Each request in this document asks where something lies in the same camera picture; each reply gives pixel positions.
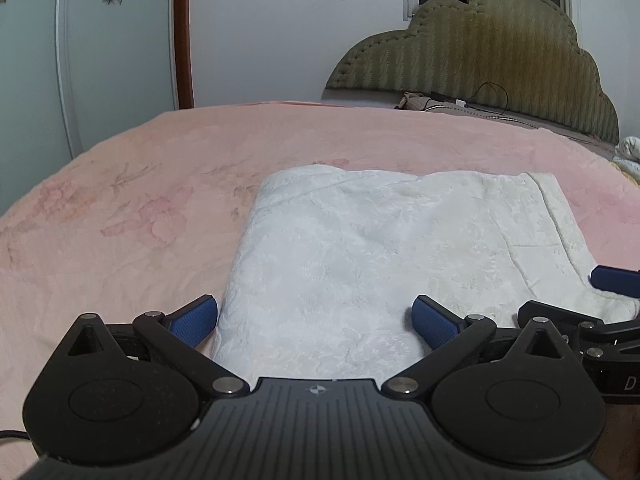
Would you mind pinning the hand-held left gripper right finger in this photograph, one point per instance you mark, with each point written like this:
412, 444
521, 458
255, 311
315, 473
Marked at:
432, 322

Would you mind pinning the white pants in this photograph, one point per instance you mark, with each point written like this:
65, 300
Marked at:
350, 260

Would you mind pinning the white crumpled cloth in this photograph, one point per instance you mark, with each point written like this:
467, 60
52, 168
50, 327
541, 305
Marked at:
629, 157

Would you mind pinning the pink floral blanket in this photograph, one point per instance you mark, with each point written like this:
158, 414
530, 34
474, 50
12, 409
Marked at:
125, 185

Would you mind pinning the brown wooden wardrobe frame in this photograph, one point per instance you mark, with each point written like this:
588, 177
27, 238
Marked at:
182, 35

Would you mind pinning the olive green padded headboard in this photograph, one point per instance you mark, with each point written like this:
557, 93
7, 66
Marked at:
475, 55

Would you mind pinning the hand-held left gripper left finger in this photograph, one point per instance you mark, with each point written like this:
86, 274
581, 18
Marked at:
195, 317

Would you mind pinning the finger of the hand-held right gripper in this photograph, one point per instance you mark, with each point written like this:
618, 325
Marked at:
565, 312
615, 278

